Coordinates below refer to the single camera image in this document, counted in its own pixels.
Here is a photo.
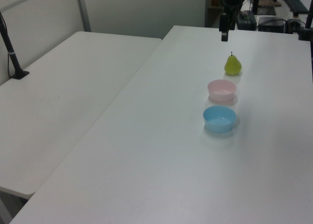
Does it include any pink plastic bowl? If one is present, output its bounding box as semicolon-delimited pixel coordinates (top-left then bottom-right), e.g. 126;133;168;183
207;79;237;103

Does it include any green pear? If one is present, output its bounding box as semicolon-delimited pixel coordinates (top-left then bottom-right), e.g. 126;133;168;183
224;51;243;76

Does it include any black box computer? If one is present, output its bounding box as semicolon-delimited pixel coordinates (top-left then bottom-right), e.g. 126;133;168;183
258;16;286;33

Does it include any black clamped camera pole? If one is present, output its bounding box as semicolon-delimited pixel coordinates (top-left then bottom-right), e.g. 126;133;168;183
297;2;313;42

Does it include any dark device with green part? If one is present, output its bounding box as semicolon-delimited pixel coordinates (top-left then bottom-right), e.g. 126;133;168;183
235;10;257;30

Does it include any black camera pole with base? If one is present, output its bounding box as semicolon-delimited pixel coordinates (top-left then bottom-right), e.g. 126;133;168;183
0;11;30;81

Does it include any grey partition post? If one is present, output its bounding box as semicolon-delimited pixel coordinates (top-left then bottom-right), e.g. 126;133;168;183
75;0;92;33

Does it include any black keyboard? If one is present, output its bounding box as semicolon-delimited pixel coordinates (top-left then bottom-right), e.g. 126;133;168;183
282;0;310;14

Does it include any blue plastic bowl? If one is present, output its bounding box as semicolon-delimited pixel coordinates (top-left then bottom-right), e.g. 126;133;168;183
202;105;237;133

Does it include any black monitor stand pole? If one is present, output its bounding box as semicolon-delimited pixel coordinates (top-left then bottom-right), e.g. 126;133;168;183
252;0;261;16

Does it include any white side table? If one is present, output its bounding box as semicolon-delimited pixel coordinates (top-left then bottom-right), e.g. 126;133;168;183
0;31;163;200

